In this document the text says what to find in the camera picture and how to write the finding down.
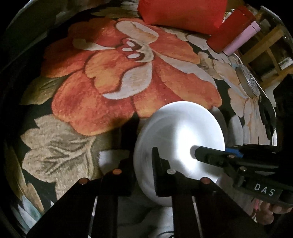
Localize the white plate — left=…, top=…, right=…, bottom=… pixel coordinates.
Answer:
left=134, top=101, right=225, bottom=207

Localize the right hand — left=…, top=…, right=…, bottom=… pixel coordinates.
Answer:
left=252, top=199, right=292, bottom=225

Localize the black slipper left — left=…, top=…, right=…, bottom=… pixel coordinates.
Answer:
left=258, top=93, right=277, bottom=140

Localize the round perforated metal tin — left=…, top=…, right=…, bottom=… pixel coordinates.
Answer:
left=236, top=64, right=260, bottom=98

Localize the wooden chair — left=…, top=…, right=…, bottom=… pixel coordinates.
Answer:
left=240, top=22, right=293, bottom=90

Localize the pink thermos bottle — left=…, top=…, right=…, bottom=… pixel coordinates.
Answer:
left=223, top=21, right=261, bottom=56

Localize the red cylinder bottle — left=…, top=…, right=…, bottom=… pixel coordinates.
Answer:
left=207, top=5, right=256, bottom=53

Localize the red bag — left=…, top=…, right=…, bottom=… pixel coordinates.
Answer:
left=138, top=0, right=227, bottom=35

